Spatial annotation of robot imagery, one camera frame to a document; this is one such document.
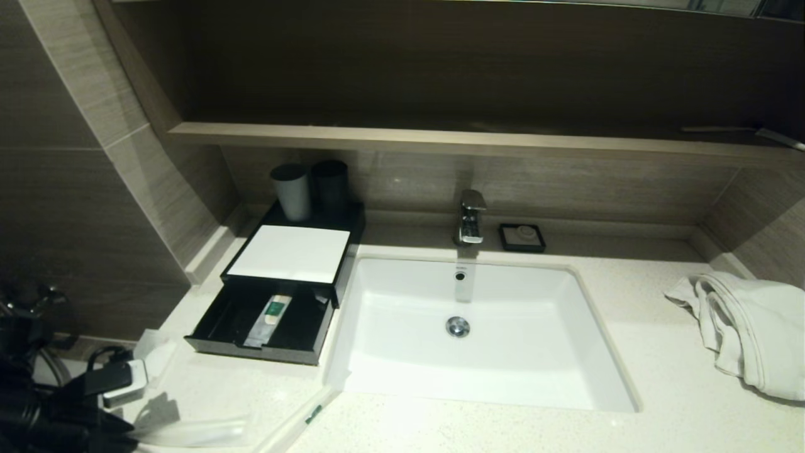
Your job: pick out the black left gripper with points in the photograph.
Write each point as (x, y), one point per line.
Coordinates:
(63, 428)

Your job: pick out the long clear packet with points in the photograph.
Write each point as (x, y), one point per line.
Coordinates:
(201, 433)

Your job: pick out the black sliding drawer tray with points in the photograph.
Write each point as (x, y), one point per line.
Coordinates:
(295, 352)

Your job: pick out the grey plastic cup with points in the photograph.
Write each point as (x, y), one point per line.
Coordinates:
(292, 192)

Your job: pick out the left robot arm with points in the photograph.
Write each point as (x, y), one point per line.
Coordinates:
(19, 377)

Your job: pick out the black drawer amenity box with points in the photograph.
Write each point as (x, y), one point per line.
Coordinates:
(352, 239)

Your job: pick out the small clear cotton packet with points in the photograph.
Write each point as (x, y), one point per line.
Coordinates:
(160, 352)

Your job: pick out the wrapped toothbrush with green mark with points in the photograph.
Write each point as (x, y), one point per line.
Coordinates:
(302, 418)

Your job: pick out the black plastic cup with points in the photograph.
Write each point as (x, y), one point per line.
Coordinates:
(330, 185)

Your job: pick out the chrome sink drain plug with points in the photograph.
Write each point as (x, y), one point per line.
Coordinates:
(458, 326)

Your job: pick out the chrome faucet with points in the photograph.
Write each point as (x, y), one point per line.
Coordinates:
(470, 220)

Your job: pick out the white ceramic sink basin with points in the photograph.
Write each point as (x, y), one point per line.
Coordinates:
(534, 340)

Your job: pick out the black square soap dish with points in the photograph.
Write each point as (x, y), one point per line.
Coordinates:
(504, 244)

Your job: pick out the round white soap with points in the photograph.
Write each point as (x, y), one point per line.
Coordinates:
(525, 236)

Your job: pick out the white crumpled towel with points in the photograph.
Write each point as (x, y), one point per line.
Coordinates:
(755, 327)

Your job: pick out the grey wrapped shelf item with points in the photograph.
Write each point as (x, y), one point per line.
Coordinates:
(780, 138)

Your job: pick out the wooden wall shelf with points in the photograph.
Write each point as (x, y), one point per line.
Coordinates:
(440, 141)

